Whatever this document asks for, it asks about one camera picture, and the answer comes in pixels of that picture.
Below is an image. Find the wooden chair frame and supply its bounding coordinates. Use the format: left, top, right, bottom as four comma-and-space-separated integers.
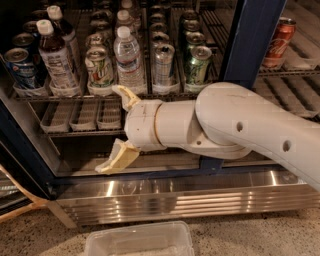
0, 164, 48, 223

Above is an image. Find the front green white soda can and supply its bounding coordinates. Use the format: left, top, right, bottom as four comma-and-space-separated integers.
85, 46, 114, 88

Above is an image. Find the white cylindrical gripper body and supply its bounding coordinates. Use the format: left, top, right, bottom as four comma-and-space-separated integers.
124, 100, 164, 151

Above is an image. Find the wire fridge shelf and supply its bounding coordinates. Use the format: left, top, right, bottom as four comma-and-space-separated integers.
31, 75, 320, 137
13, 5, 320, 106

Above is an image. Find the lower wire fridge shelf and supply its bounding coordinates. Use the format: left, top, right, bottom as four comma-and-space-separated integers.
31, 75, 320, 137

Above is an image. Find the brown tea bottle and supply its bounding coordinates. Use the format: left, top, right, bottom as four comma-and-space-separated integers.
47, 5, 81, 73
36, 19, 79, 89

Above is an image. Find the front blue pepsi can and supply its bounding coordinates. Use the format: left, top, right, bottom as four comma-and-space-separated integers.
4, 48, 40, 89

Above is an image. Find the top wire fridge shelf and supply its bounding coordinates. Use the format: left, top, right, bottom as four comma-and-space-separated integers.
13, 5, 320, 106

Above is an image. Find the blue pepsi can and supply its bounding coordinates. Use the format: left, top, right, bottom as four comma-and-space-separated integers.
4, 48, 40, 89
12, 32, 47, 86

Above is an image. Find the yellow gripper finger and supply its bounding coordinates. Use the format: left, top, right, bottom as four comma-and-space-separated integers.
95, 139, 140, 175
112, 85, 141, 111

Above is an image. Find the clear plastic bin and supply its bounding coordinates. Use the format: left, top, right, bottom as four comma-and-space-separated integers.
84, 221, 195, 256

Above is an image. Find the steel fridge base grille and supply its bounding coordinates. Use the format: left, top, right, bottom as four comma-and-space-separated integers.
48, 166, 320, 228

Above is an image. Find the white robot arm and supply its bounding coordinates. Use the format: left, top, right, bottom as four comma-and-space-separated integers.
95, 82, 320, 190

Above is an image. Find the blue fridge door frame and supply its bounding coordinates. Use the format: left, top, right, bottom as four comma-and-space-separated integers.
199, 0, 288, 173

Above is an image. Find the front silver slim can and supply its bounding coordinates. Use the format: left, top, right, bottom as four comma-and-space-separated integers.
154, 44, 175, 86

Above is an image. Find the front clear water bottle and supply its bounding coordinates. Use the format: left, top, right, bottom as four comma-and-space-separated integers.
114, 26, 147, 95

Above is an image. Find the red cola can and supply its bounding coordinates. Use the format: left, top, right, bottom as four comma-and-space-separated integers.
262, 17, 296, 68

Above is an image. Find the clear water bottle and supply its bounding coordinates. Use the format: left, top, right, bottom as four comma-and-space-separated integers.
114, 26, 147, 95
115, 10, 137, 36

